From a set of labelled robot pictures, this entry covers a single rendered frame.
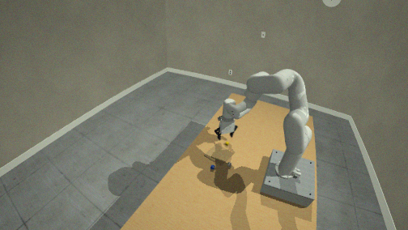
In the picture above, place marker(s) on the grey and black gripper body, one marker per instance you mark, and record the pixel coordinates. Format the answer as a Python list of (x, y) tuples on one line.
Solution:
[(226, 127)]

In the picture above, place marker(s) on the tan textured mat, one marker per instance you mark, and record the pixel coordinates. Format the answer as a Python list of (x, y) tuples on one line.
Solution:
[(218, 154)]

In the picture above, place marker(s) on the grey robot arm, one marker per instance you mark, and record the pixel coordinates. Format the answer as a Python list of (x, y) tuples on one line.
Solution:
[(294, 124)]

